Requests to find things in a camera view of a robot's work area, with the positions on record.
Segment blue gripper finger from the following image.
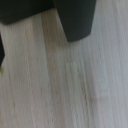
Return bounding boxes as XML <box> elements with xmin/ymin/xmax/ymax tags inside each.
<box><xmin>0</xmin><ymin>34</ymin><xmax>6</xmax><ymax>75</ymax></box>

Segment black air fryer drawer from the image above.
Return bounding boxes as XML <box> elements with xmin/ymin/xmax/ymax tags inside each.
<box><xmin>52</xmin><ymin>0</ymin><xmax>98</xmax><ymax>43</ymax></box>

